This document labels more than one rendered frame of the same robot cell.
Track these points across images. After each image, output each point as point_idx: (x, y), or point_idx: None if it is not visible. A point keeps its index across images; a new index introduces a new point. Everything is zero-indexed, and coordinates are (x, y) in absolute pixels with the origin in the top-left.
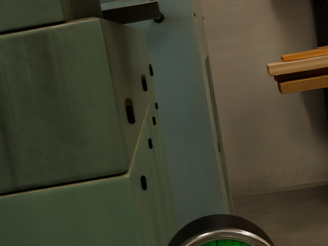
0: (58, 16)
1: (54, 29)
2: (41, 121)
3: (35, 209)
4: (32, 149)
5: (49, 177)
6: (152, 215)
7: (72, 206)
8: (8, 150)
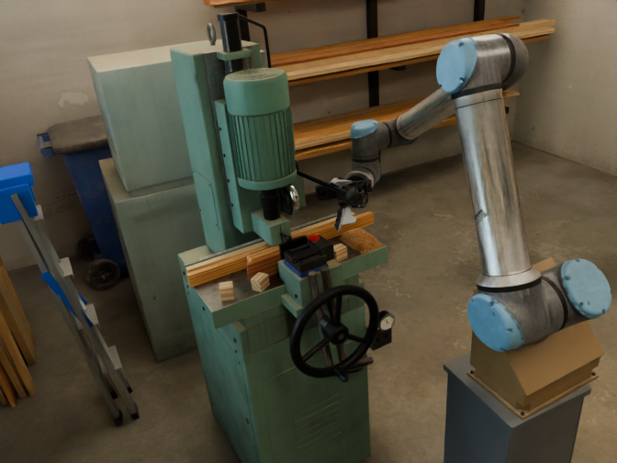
0: (358, 283)
1: (357, 285)
2: (353, 299)
3: (351, 313)
4: (352, 304)
5: (353, 308)
6: None
7: (356, 311)
8: (348, 305)
